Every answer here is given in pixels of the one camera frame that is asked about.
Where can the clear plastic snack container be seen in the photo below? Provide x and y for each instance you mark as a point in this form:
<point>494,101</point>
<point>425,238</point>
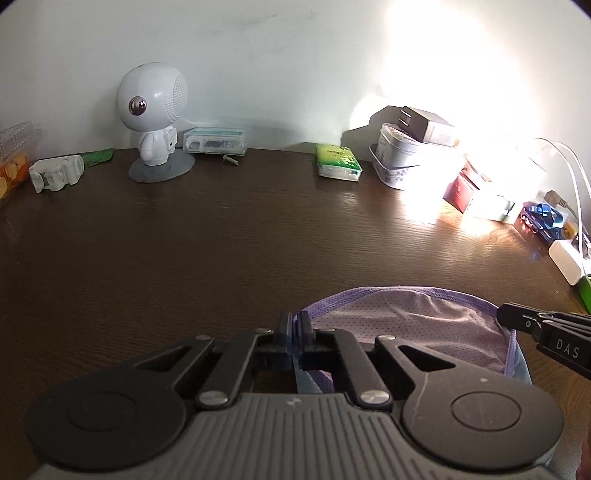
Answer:
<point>14,170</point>

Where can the small green packet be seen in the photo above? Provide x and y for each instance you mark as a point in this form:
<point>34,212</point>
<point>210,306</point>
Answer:
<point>99,157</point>

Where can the dark grey small box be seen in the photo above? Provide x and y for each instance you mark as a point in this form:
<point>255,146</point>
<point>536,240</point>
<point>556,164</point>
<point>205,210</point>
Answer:
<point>434,127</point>

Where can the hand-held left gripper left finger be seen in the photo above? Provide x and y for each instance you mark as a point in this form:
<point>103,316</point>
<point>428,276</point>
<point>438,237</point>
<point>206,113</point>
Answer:
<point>285,342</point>

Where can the green tissue pack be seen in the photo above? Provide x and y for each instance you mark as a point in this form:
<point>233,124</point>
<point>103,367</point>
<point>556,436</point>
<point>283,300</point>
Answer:
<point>338,161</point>

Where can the white robot-shaped camera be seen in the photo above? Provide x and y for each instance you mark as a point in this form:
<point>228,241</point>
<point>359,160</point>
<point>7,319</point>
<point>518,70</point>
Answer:
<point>152,92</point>

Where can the blue toy car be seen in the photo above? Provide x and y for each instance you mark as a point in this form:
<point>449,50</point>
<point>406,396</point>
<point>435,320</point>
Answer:
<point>542,220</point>

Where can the small metal screw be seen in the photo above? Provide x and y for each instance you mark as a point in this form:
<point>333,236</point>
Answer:
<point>231,160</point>

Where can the pink blue purple-trimmed garment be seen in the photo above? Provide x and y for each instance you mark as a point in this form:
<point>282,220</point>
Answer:
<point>415,318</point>

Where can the green box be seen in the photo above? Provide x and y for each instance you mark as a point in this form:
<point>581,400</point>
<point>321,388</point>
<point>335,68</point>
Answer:
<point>586,295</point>

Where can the white carton box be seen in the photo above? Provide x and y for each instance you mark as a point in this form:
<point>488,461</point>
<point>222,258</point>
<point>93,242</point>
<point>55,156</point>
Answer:
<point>491,205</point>

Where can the red box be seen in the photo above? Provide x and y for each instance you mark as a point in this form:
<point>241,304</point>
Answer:
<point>459,194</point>

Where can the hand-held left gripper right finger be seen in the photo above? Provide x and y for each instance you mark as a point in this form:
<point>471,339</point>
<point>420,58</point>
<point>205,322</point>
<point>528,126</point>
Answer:
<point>304,344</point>

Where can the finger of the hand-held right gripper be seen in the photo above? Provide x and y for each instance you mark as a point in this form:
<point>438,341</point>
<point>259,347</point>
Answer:
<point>517,318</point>

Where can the white patterned tin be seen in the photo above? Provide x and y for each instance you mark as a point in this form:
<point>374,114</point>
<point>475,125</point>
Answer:
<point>397,159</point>

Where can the white power strip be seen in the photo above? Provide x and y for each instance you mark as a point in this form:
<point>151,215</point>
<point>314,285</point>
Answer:
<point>565,258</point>

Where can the white clear plastic case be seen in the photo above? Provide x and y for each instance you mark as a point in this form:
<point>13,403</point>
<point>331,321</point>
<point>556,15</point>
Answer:
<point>214,141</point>

